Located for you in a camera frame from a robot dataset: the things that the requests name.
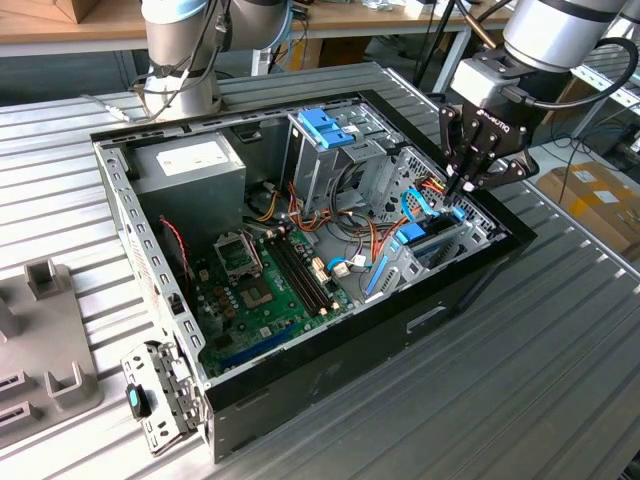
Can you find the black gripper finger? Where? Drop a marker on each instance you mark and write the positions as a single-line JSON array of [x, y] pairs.
[[448, 140], [520, 172]]

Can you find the hard disk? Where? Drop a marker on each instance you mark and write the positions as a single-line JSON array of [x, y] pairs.
[[412, 234]]

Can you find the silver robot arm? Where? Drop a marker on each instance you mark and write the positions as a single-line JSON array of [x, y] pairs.
[[555, 30]]

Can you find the perforated metal disk bay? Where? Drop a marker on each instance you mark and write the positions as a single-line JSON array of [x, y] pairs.
[[402, 272]]

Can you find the brown cardboard box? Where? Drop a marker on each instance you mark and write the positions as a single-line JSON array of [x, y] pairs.
[[345, 52], [570, 114]]

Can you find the cardboard box with labels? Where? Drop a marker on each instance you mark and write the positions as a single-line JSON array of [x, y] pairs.
[[590, 210]]

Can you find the black tripod leg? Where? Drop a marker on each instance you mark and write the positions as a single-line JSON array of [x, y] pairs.
[[430, 50]]

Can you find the blue plastic bay latch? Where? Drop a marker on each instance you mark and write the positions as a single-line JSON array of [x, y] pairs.
[[322, 127]]

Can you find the grey metal drive cage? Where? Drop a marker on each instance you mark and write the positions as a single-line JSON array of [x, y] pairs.
[[320, 170]]

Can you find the wooden desk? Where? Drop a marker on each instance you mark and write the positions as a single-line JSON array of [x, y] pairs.
[[340, 17]]

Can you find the black RAM slot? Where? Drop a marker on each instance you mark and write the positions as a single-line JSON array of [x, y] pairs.
[[307, 272], [292, 279]]

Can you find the black PC case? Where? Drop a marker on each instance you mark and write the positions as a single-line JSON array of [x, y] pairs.
[[350, 360]]

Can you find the CPU socket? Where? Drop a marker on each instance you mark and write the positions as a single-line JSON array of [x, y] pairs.
[[256, 294]]

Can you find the green motherboard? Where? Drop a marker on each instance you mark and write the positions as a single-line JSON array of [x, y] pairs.
[[280, 320]]

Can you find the grey power supply unit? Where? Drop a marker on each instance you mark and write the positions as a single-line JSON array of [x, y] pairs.
[[190, 200]]

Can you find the blue expansion slot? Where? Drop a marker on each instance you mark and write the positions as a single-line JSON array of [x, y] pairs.
[[260, 347]]

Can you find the black case fan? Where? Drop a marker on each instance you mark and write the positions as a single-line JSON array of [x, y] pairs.
[[172, 260]]

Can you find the brown wooden box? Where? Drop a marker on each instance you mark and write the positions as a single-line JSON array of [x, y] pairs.
[[87, 10]]

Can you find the black latch with teal button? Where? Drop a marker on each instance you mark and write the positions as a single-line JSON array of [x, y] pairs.
[[134, 400]]

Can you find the grey parts rack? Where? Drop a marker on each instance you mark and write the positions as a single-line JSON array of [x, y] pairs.
[[50, 325]]

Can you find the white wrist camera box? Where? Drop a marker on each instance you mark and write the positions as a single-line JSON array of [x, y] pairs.
[[475, 77]]

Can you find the metal frame slat table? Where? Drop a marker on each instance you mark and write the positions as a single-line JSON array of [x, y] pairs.
[[587, 75]]

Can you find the metal slot cover bracket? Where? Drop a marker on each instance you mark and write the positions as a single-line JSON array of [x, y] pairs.
[[165, 380]]

